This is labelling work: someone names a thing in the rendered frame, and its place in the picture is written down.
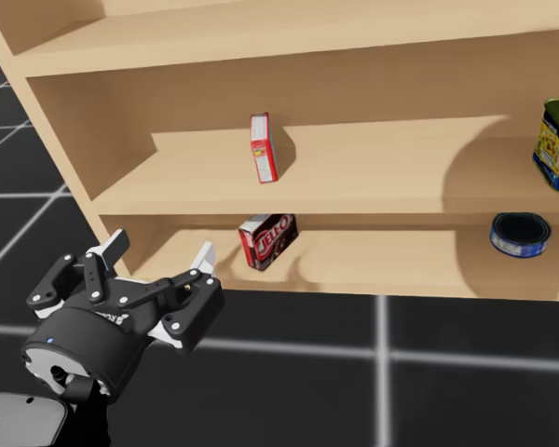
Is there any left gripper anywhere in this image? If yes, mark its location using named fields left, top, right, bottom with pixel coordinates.
left=20, top=228, right=225, bottom=405

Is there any dark red carton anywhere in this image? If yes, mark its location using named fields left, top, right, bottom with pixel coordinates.
left=238, top=213, right=299, bottom=271

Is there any red and white carton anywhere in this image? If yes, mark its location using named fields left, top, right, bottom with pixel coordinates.
left=249, top=111, right=280, bottom=184

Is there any pale wooden shelf unit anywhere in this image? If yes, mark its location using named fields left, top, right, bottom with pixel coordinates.
left=0, top=0, right=559, bottom=303

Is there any blue flat can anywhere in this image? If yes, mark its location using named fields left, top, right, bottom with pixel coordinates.
left=488, top=211, right=552, bottom=258

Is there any green and blue rectangular can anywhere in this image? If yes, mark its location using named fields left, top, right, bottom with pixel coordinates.
left=532, top=95, right=559, bottom=194

